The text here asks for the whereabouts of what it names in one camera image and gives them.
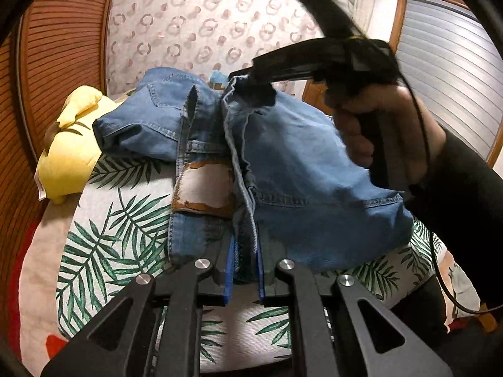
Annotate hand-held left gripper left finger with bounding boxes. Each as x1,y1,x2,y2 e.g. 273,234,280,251
41,238,236,377

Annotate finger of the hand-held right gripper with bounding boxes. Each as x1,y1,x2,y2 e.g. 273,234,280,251
228,39,329,95

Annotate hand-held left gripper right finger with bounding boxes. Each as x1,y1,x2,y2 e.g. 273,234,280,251
257,243,452,377

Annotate blue denim pants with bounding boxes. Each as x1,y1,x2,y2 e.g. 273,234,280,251
92,67,413,283

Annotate person's right hand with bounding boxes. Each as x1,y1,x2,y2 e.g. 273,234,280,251
334,84,446,186

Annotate grey striped window blind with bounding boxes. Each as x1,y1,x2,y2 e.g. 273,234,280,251
397,0,500,166

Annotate circle patterned curtain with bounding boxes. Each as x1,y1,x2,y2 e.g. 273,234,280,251
104,0,354,95

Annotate leaf print blanket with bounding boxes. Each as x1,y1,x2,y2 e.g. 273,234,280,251
57,153,449,377

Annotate beige printed quilt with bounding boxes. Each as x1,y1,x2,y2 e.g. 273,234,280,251
16,192,99,374

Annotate yellow plush toy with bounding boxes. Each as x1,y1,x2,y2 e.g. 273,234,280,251
35,86,119,205

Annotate wooden louvered wardrobe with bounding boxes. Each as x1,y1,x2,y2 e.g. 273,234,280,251
0,0,119,244

